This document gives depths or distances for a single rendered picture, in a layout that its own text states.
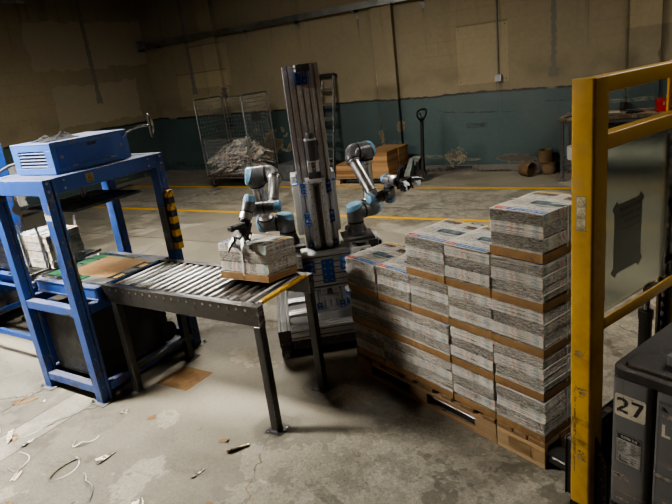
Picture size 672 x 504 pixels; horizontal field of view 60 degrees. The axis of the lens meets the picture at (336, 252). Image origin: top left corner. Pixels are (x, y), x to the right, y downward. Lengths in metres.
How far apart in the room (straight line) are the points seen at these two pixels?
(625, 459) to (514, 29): 7.98
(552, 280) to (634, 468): 0.81
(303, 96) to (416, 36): 6.38
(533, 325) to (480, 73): 7.55
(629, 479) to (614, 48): 7.61
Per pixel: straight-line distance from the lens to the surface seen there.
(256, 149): 11.29
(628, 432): 2.60
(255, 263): 3.45
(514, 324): 2.90
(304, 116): 4.19
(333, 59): 11.21
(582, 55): 9.67
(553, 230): 2.70
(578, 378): 2.55
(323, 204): 4.21
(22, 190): 4.15
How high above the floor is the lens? 1.99
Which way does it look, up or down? 18 degrees down
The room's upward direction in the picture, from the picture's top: 7 degrees counter-clockwise
